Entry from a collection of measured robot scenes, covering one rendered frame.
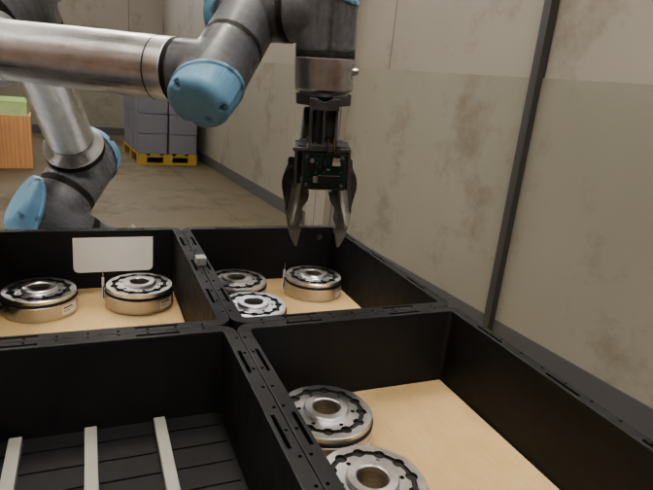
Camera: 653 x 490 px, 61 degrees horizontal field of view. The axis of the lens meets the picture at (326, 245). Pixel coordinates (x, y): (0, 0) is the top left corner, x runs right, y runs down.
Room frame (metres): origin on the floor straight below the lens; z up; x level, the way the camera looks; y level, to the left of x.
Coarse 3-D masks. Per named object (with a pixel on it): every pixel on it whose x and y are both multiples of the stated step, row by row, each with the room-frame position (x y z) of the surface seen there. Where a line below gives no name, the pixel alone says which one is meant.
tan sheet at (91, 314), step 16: (96, 288) 0.86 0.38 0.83; (80, 304) 0.79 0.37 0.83; (96, 304) 0.79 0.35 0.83; (176, 304) 0.82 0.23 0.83; (0, 320) 0.71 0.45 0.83; (64, 320) 0.73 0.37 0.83; (80, 320) 0.73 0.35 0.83; (96, 320) 0.74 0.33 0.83; (112, 320) 0.74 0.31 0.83; (128, 320) 0.75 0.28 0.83; (144, 320) 0.75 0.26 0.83; (160, 320) 0.76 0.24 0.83; (176, 320) 0.77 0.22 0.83
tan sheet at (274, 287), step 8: (272, 280) 0.98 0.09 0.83; (280, 280) 0.98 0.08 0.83; (272, 288) 0.94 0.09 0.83; (280, 288) 0.94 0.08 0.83; (280, 296) 0.90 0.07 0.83; (288, 296) 0.91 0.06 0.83; (344, 296) 0.93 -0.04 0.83; (288, 304) 0.87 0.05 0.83; (296, 304) 0.87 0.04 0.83; (304, 304) 0.87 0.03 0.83; (312, 304) 0.88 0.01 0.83; (320, 304) 0.88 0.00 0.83; (328, 304) 0.89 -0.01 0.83; (336, 304) 0.89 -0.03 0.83; (344, 304) 0.89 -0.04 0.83; (352, 304) 0.90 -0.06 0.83; (288, 312) 0.84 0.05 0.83; (296, 312) 0.84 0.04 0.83; (304, 312) 0.84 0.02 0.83
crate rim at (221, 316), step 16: (176, 240) 0.87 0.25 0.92; (192, 256) 0.78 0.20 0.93; (192, 272) 0.72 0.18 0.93; (208, 288) 0.66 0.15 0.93; (208, 304) 0.62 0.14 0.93; (208, 320) 0.57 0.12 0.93; (224, 320) 0.57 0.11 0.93; (0, 336) 0.48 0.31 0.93; (16, 336) 0.49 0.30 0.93; (32, 336) 0.49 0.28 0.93; (48, 336) 0.49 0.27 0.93; (64, 336) 0.50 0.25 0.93; (80, 336) 0.50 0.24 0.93
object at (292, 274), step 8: (288, 272) 0.94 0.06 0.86; (296, 272) 0.94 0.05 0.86; (328, 272) 0.96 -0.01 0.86; (336, 272) 0.97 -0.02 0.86; (296, 280) 0.90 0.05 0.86; (304, 280) 0.91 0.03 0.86; (312, 280) 0.91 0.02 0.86; (320, 280) 0.92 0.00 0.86; (328, 280) 0.92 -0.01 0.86; (336, 280) 0.92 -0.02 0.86
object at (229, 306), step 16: (192, 240) 0.88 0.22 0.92; (352, 240) 0.95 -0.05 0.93; (368, 256) 0.89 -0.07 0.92; (208, 272) 0.72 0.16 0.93; (400, 272) 0.80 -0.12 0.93; (224, 288) 0.67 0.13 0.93; (416, 288) 0.75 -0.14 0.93; (224, 304) 0.61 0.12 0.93; (416, 304) 0.68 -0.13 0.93; (432, 304) 0.68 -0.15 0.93; (240, 320) 0.58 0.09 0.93; (256, 320) 0.58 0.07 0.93; (272, 320) 0.59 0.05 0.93
